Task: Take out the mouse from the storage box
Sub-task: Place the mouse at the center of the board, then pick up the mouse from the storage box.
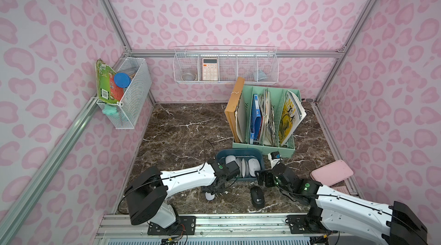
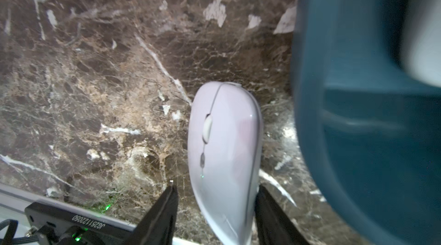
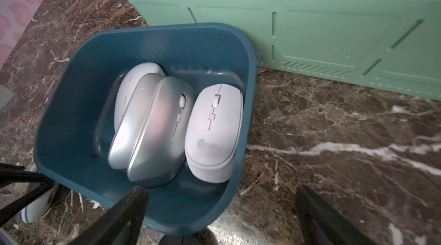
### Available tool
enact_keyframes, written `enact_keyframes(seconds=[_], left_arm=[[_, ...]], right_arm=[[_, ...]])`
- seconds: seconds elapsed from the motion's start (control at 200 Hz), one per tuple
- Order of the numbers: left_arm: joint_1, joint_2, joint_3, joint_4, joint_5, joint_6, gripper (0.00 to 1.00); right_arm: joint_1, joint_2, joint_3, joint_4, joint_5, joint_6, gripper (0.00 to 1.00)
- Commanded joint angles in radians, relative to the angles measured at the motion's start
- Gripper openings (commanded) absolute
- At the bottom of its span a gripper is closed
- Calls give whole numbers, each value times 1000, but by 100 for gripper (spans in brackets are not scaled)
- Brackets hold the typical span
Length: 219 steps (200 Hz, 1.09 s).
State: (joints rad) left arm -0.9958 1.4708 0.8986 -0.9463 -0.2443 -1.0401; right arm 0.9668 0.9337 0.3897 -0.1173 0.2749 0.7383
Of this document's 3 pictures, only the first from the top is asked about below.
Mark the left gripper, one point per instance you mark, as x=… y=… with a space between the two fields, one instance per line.
x=219 y=184

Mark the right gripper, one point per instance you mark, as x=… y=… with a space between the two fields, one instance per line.
x=266 y=178

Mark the silver computer mouse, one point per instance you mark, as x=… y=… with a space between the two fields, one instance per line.
x=242 y=165
x=230 y=159

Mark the black computer mouse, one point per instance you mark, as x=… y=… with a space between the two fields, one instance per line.
x=257 y=197

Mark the teal storage box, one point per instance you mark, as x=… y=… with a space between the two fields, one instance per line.
x=246 y=154

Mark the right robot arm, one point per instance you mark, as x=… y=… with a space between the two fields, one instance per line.
x=331 y=210

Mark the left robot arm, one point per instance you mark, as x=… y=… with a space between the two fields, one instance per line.
x=146 y=195

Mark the white logo computer mouse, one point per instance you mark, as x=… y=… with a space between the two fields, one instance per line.
x=253 y=166

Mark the stack of magazines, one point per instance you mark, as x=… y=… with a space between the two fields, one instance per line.
x=267 y=132

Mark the blue folder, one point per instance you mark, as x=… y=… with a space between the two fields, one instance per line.
x=255 y=119

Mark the pink case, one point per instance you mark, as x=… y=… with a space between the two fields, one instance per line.
x=332 y=173

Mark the brown cardboard notebook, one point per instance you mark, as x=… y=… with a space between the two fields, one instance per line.
x=232 y=108

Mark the green file organizer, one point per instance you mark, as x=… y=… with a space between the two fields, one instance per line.
x=244 y=111

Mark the yellow comic book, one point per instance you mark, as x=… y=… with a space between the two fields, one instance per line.
x=292 y=114

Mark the grey small cup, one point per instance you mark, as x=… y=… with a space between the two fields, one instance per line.
x=260 y=76

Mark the clear tape roll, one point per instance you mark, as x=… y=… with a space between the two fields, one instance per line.
x=189 y=75

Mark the white mesh side basket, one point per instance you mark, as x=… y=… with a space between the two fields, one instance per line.
x=134 y=96

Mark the mint green clip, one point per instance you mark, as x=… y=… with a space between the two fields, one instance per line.
x=110 y=110

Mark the blue round lid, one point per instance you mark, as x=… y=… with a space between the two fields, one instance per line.
x=122 y=80

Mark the green packaged card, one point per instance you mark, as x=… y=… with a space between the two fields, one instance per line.
x=107 y=90

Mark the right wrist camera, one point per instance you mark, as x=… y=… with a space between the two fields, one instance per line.
x=274 y=158

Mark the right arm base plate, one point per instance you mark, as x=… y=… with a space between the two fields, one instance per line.
x=303 y=224

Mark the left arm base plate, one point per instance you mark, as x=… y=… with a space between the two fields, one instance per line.
x=185 y=225

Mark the white wire wall basket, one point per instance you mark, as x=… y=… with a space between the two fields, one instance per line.
x=232 y=63

